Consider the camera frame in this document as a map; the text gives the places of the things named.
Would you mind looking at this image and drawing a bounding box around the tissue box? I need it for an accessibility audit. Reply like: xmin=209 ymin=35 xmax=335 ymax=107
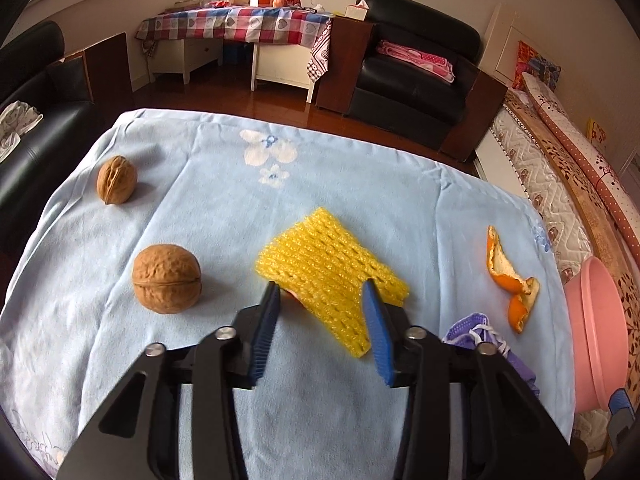
xmin=344 ymin=0 xmax=369 ymax=21

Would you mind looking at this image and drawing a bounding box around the walnut near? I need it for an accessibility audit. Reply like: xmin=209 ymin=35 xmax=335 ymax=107
xmin=131 ymin=244 xmax=202 ymax=314

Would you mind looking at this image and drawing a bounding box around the white cloth on sofa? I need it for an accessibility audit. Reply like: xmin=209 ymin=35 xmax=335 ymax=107
xmin=0 ymin=101 xmax=43 ymax=162

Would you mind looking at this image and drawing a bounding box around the checkered table cloth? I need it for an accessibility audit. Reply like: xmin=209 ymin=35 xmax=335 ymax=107
xmin=136 ymin=6 xmax=332 ymax=82

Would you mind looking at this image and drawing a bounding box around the yellow foam net sleeve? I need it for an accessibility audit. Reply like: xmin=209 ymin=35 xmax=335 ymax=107
xmin=255 ymin=207 xmax=409 ymax=359

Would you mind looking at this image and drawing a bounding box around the rolled white red quilt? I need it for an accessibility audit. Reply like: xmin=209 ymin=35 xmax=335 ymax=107
xmin=522 ymin=73 xmax=640 ymax=263

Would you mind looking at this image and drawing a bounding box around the walnut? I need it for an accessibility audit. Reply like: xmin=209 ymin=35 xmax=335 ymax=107
xmin=131 ymin=244 xmax=202 ymax=314
xmin=96 ymin=155 xmax=138 ymax=205

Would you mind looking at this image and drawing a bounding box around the pink plastic bin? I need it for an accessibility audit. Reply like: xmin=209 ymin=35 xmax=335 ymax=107
xmin=564 ymin=257 xmax=628 ymax=413

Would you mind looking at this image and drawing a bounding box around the black leather sofa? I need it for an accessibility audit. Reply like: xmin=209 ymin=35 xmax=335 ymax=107
xmin=0 ymin=20 xmax=134 ymax=261

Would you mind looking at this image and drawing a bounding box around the orange peel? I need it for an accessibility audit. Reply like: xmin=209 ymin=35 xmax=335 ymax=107
xmin=486 ymin=226 xmax=540 ymax=334

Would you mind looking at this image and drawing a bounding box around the bed with patterned cover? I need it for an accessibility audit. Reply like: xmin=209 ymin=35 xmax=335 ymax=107
xmin=472 ymin=2 xmax=640 ymax=461

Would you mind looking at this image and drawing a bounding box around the yellow small cushion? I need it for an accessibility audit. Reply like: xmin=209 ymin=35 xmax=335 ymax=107
xmin=586 ymin=118 xmax=608 ymax=153

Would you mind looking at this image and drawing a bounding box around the colourful pillow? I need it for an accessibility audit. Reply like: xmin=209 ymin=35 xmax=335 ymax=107
xmin=512 ymin=40 xmax=562 ymax=91

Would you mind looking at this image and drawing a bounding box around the white desk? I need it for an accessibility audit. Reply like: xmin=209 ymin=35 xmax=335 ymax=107
xmin=145 ymin=39 xmax=314 ymax=103

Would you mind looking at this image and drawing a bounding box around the pink folded blanket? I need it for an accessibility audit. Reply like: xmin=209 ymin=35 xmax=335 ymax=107
xmin=378 ymin=40 xmax=454 ymax=84

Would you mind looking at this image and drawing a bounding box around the black leather armchair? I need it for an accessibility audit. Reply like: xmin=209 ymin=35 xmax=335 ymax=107
xmin=316 ymin=0 xmax=506 ymax=162

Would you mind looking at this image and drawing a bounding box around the walnut far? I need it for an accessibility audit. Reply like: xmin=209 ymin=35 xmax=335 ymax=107
xmin=96 ymin=155 xmax=138 ymax=205

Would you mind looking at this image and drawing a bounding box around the light blue table cloth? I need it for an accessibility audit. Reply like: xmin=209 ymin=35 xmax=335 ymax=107
xmin=0 ymin=107 xmax=576 ymax=480

